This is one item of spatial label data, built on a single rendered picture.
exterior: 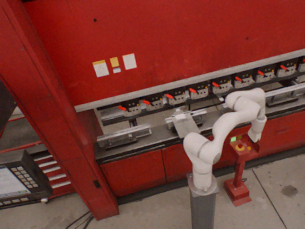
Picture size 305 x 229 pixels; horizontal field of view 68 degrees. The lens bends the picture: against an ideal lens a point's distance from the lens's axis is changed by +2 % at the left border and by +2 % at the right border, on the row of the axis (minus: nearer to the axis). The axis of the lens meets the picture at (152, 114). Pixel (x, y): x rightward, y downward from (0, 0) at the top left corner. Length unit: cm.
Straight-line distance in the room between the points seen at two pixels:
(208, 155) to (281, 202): 169
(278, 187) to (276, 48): 153
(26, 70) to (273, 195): 256
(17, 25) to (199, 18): 108
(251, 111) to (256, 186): 157
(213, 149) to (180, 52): 79
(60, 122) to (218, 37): 128
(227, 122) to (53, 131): 117
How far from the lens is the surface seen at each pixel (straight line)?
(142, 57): 166
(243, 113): 143
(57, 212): 306
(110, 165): 219
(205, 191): 161
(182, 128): 197
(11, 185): 151
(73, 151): 188
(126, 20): 156
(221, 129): 136
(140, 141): 210
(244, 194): 271
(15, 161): 133
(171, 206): 269
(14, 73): 151
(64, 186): 286
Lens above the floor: 241
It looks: 41 degrees down
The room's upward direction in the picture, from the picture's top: 11 degrees counter-clockwise
